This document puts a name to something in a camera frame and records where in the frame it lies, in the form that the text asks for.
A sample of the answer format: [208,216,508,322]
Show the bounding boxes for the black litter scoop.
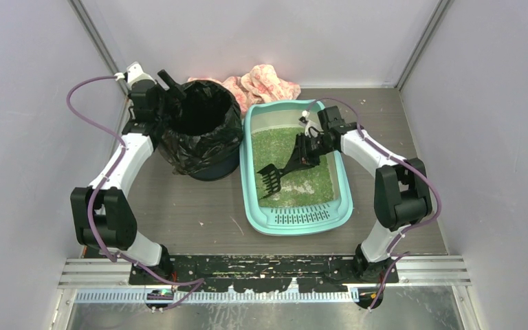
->
[256,164,289,199]

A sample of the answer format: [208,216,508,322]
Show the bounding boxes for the teal litter box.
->
[239,100,353,236]

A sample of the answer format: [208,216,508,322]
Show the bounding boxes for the bin with black bag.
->
[158,80,244,182]

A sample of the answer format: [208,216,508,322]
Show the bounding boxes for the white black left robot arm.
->
[66,65,175,284]

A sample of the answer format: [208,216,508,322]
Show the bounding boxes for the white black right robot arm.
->
[277,106,432,281]

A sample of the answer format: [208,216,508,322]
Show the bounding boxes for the green litter pellets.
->
[252,127,334,208]

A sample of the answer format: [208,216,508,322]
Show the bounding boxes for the pink patterned cloth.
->
[187,64,301,118]

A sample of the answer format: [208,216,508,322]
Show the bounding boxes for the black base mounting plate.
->
[129,254,399,295]

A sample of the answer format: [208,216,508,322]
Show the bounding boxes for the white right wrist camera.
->
[299,111,322,138]

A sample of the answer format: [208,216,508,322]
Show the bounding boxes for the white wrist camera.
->
[299,111,322,138]
[123,61,155,89]

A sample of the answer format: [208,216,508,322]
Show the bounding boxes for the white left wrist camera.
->
[123,61,155,89]

